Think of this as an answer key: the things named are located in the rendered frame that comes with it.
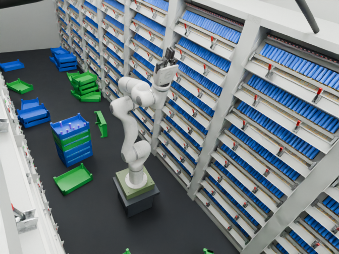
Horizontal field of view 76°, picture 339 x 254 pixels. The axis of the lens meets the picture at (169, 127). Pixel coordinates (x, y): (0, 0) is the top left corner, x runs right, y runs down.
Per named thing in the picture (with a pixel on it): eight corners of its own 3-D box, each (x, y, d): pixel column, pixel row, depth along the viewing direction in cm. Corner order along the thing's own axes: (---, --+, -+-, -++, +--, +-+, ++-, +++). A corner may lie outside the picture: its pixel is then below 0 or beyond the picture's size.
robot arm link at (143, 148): (125, 164, 177) (124, 144, 161) (145, 154, 186) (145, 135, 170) (133, 174, 170) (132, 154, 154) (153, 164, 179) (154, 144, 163)
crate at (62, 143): (80, 124, 238) (79, 118, 233) (90, 134, 228) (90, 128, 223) (52, 134, 219) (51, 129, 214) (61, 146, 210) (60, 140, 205)
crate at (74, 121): (79, 118, 233) (79, 112, 228) (90, 128, 223) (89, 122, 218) (51, 129, 214) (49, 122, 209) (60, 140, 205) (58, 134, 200)
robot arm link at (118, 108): (146, 158, 165) (127, 168, 157) (138, 152, 174) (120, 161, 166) (135, 97, 142) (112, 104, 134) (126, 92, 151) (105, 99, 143)
